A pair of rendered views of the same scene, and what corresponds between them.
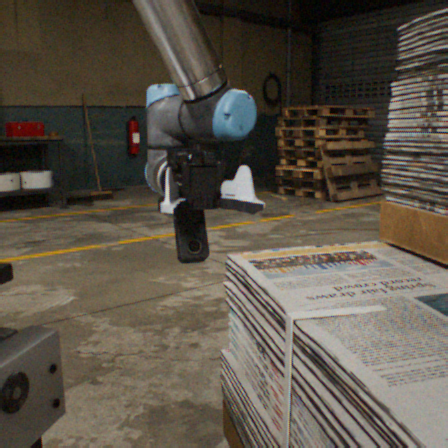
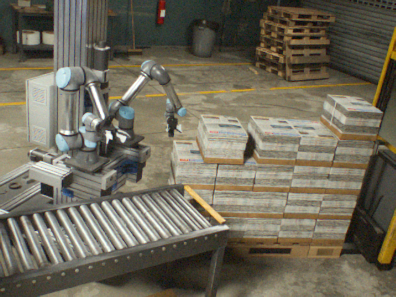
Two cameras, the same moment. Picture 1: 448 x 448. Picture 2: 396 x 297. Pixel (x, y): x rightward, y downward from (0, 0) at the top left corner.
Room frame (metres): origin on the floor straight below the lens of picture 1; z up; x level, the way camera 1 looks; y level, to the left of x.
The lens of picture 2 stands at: (-2.73, -0.37, 2.20)
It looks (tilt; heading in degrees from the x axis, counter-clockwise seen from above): 23 degrees down; 4
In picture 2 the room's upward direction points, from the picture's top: 8 degrees clockwise
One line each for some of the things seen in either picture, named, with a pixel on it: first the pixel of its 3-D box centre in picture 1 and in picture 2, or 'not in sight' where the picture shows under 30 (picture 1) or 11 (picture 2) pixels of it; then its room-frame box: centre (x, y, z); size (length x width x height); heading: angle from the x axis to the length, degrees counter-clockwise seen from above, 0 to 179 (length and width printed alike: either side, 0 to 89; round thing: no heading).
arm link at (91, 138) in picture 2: not in sight; (93, 136); (-0.34, 0.38, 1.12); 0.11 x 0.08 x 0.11; 139
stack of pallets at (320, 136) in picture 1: (324, 151); (292, 41); (7.25, -1.53, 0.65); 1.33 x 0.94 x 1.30; 132
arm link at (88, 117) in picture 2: not in sight; (91, 121); (-0.35, 0.39, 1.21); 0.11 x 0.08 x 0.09; 48
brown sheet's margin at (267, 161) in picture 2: not in sight; (268, 150); (0.50, -0.74, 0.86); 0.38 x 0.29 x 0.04; 16
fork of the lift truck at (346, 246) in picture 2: not in sight; (301, 247); (0.49, -1.16, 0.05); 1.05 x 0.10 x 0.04; 105
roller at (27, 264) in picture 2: not in sight; (20, 245); (-1.00, 0.52, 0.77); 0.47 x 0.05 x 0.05; 38
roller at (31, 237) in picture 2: not in sight; (33, 242); (-0.96, 0.47, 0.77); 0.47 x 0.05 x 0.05; 38
